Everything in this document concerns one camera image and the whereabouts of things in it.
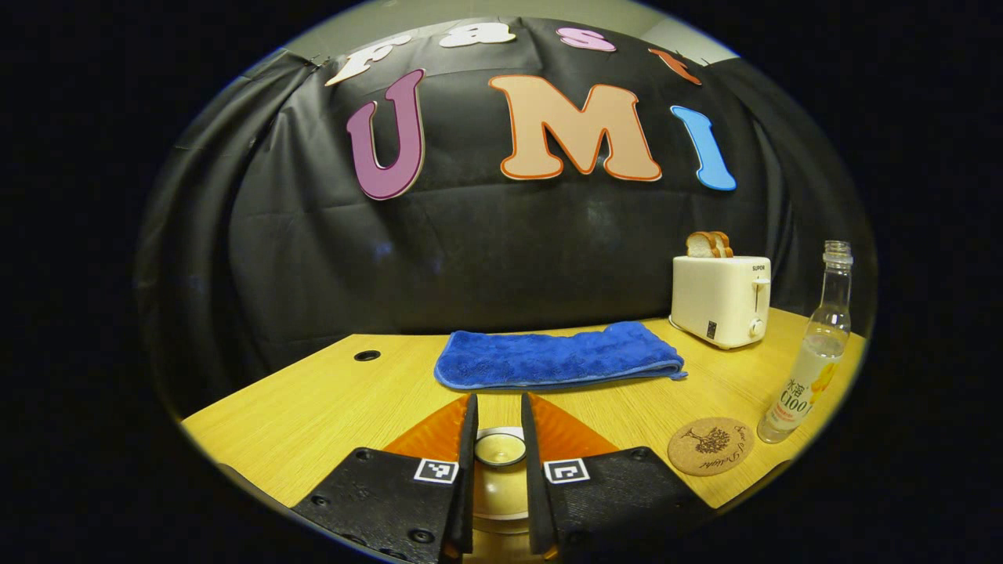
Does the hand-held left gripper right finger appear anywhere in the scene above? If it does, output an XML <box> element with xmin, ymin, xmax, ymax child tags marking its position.
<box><xmin>520</xmin><ymin>392</ymin><xmax>718</xmax><ymax>560</ymax></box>

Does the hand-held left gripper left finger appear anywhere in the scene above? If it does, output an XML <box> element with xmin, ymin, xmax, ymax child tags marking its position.
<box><xmin>290</xmin><ymin>393</ymin><xmax>480</xmax><ymax>564</ymax></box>

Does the round cork coaster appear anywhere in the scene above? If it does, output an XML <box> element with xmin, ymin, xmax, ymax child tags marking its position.
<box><xmin>668</xmin><ymin>417</ymin><xmax>755</xmax><ymax>476</ymax></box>

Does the cream teacup lid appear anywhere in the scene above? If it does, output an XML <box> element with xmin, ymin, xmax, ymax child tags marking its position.
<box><xmin>473</xmin><ymin>427</ymin><xmax>534</xmax><ymax>524</ymax></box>

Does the cream teacup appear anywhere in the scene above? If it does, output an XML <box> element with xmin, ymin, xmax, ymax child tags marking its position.
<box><xmin>472</xmin><ymin>514</ymin><xmax>534</xmax><ymax>541</ymax></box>

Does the clear glass water bottle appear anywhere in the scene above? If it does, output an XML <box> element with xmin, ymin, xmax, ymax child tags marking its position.
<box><xmin>757</xmin><ymin>240</ymin><xmax>854</xmax><ymax>444</ymax></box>

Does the blue folded towel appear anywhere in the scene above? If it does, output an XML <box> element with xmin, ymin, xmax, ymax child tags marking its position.
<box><xmin>433</xmin><ymin>321</ymin><xmax>689</xmax><ymax>391</ymax></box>

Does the white toaster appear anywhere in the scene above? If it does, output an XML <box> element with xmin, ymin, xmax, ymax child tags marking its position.
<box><xmin>670</xmin><ymin>255</ymin><xmax>773</xmax><ymax>350</ymax></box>

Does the black backdrop cloth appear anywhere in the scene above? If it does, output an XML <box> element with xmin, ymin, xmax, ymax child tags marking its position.
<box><xmin>133</xmin><ymin>16</ymin><xmax>878</xmax><ymax>416</ymax></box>

